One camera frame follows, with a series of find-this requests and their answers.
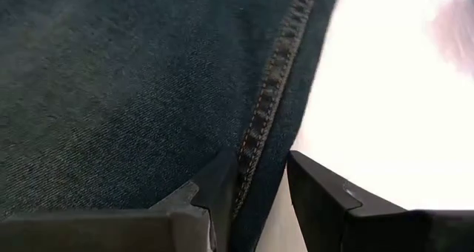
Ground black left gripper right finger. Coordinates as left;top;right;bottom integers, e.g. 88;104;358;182
287;150;474;252

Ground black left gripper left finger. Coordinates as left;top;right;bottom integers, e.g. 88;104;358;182
0;147;240;252

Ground blue denim jeans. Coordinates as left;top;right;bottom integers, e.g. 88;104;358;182
0;0;342;252

